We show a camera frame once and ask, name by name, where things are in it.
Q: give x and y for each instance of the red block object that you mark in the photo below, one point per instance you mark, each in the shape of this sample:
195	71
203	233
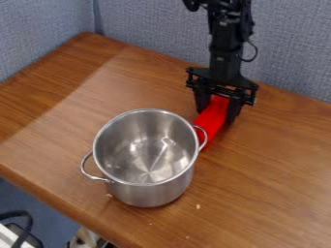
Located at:
211	120

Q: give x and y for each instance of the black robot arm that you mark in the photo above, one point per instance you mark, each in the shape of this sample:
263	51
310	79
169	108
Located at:
231	28

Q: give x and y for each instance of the white object under table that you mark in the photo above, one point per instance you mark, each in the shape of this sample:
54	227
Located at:
87	239

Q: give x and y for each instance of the stainless steel pot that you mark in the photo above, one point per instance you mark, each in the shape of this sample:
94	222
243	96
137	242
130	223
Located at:
145	151

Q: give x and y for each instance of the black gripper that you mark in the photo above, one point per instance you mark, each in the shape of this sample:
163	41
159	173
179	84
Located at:
222	80

